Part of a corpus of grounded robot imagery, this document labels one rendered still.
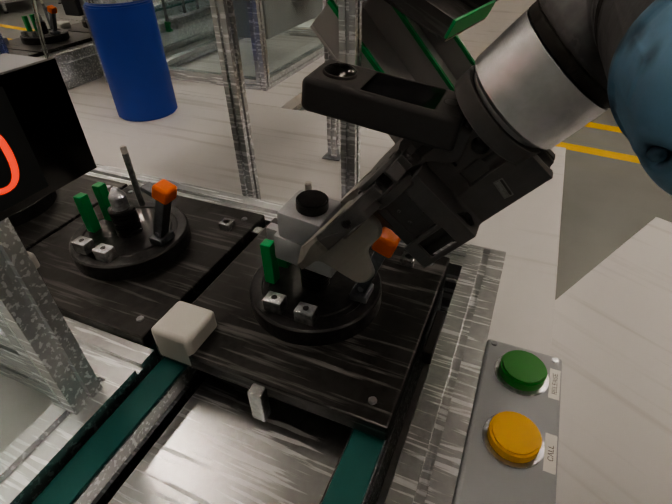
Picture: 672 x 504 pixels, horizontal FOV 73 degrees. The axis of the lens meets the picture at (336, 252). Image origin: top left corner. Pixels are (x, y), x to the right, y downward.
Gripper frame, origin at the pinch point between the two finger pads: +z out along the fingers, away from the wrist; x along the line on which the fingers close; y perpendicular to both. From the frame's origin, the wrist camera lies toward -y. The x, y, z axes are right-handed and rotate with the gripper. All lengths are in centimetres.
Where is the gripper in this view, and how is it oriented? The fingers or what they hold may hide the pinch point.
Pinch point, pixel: (317, 234)
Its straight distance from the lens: 42.8
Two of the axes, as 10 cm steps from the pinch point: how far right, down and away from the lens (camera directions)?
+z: -5.7, 4.6, 6.8
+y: 7.2, 6.8, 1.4
